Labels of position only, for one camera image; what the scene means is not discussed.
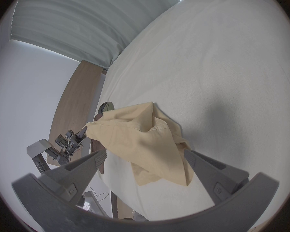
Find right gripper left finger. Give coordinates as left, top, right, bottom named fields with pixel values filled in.
left=40, top=150, right=109, bottom=205

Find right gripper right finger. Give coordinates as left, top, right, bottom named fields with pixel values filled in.
left=184, top=149, right=249, bottom=205

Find beige shorts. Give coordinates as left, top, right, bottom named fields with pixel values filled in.
left=85, top=102, right=195, bottom=187

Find bed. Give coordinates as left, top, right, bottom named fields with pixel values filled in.
left=46, top=0, right=290, bottom=223

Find brown garment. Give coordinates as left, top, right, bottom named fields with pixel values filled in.
left=90, top=113, right=108, bottom=175

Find pale green curtain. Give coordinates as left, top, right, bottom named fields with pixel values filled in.
left=11, top=0, right=180, bottom=69

